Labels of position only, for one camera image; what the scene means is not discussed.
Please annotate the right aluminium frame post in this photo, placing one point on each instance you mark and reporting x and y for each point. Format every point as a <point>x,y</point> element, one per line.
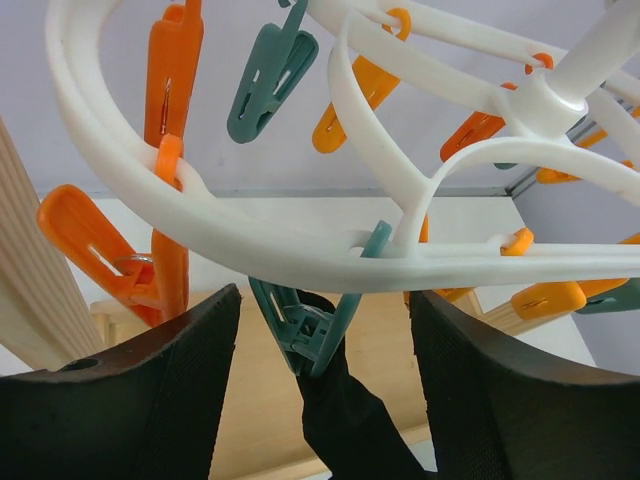
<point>522,183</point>

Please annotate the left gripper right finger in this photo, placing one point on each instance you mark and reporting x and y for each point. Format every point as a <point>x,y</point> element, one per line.
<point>499,408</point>

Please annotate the black sock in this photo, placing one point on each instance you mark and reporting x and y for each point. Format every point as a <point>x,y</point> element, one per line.
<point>350,429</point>

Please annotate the wooden hanging rack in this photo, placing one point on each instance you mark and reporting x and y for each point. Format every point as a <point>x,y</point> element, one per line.
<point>46,323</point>

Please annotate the white clip hanger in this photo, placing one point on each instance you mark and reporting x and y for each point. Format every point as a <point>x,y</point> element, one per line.
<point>587,79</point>

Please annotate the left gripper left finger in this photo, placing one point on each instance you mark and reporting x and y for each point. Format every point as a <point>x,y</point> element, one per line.
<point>148,408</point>

